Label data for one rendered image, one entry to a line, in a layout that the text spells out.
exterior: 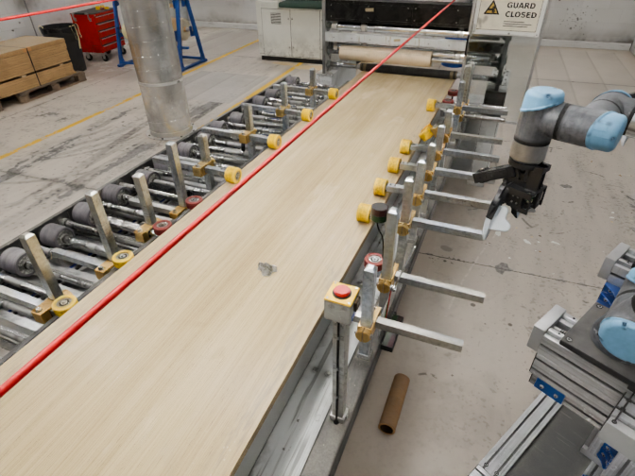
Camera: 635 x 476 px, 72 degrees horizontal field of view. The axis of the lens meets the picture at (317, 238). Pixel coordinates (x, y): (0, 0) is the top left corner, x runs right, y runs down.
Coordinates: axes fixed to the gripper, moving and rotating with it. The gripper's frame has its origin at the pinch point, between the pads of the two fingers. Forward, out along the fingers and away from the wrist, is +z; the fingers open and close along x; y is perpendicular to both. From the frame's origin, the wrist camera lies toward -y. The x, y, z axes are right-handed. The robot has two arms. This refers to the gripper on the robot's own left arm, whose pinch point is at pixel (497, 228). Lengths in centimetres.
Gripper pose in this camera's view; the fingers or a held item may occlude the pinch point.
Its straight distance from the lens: 120.8
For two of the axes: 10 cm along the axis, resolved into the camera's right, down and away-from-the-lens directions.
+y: 6.4, 4.4, -6.3
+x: 7.7, -3.8, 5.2
